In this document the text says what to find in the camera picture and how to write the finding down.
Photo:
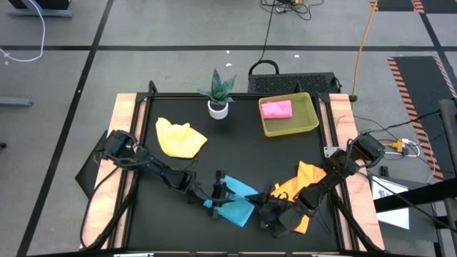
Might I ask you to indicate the grey desk foot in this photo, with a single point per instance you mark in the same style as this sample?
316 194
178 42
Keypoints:
39 13

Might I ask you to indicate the blue microfiber towel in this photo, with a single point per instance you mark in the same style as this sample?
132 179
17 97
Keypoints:
235 214

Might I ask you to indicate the black aluminium table frame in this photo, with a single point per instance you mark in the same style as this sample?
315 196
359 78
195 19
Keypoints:
171 95

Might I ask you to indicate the small yellow tag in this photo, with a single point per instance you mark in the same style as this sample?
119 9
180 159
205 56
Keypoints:
277 187

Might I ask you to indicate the silver metal bracket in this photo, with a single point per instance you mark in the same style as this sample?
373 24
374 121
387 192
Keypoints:
329 151

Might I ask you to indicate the black hazard-striped floor mat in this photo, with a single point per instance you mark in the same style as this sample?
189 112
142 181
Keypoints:
396 4
421 82

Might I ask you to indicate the white paper sheet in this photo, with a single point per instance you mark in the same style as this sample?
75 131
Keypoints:
392 217

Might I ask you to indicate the yellow-green plastic bin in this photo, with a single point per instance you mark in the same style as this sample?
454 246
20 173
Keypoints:
296 125

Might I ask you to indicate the black perforated computer case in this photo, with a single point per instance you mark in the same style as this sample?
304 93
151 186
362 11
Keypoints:
285 83

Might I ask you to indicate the yellow microfiber towel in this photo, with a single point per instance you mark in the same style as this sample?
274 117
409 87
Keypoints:
178 141

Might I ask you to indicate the small black floor item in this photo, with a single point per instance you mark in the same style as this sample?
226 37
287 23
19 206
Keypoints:
384 171

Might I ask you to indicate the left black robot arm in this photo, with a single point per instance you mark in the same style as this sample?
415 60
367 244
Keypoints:
157 167

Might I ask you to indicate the pink microfiber towel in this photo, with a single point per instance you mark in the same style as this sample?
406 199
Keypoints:
276 109

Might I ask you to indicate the white plant pot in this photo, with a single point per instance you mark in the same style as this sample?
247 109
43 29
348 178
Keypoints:
218 113

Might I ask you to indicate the black flat beam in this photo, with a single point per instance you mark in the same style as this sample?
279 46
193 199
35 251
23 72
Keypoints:
421 194

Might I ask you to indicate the green snake plant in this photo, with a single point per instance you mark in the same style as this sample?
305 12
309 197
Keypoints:
218 89

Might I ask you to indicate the orange plug connector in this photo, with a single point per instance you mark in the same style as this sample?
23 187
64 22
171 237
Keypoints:
396 144

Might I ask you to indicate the grey floor bar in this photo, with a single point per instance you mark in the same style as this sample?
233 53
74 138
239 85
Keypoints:
14 101

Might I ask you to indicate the orange microfiber towel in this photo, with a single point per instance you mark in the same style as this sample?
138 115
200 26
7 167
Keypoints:
307 173

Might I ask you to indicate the wooden table side board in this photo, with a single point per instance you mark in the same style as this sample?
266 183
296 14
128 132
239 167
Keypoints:
341 114
123 114

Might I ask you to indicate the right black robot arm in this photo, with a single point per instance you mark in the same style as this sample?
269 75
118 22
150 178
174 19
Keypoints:
339 167

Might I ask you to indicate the grey padded pole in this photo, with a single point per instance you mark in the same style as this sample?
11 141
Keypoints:
450 142

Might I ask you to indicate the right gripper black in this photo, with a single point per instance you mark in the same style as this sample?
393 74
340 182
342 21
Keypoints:
276 223

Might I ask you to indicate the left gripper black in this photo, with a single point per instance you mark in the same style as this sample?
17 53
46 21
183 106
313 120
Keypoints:
218 182

